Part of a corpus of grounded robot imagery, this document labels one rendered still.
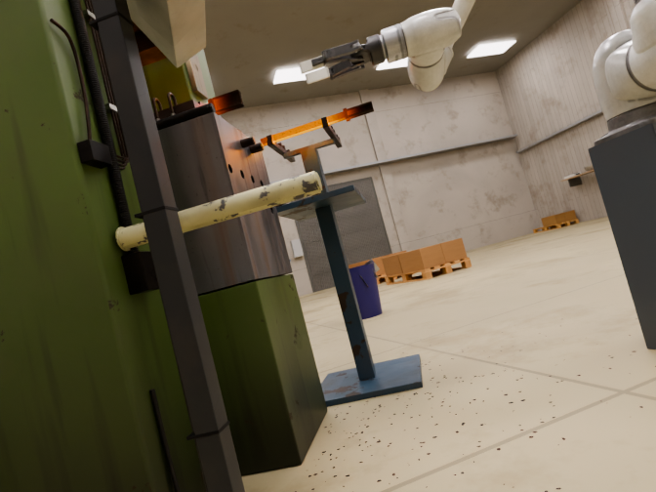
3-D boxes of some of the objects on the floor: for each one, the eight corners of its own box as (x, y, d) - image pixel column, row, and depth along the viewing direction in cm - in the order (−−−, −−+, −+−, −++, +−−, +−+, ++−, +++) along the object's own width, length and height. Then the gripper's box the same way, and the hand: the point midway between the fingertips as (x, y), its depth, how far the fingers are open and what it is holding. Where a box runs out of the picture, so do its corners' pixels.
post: (267, 582, 69) (111, -62, 75) (259, 602, 65) (96, -80, 71) (244, 586, 70) (91, -54, 76) (234, 605, 66) (74, -70, 72)
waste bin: (382, 309, 395) (369, 259, 397) (398, 309, 360) (384, 255, 363) (341, 321, 384) (327, 269, 387) (353, 323, 350) (339, 266, 352)
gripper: (385, 43, 113) (298, 72, 117) (388, 74, 132) (313, 99, 136) (377, 16, 113) (291, 46, 117) (381, 51, 133) (307, 75, 137)
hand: (312, 70), depth 126 cm, fingers open, 7 cm apart
